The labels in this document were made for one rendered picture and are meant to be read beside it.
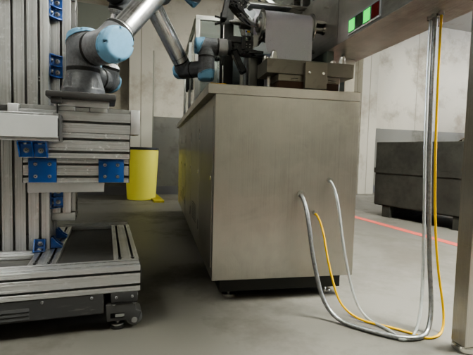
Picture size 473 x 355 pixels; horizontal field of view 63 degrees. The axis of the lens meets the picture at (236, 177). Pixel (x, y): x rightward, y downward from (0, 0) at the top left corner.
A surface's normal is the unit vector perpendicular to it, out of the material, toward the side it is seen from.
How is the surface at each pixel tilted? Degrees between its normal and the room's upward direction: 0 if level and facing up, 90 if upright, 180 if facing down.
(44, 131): 90
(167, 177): 90
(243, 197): 90
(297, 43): 90
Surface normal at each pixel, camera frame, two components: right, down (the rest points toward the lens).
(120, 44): 0.77, 0.16
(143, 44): 0.32, 0.07
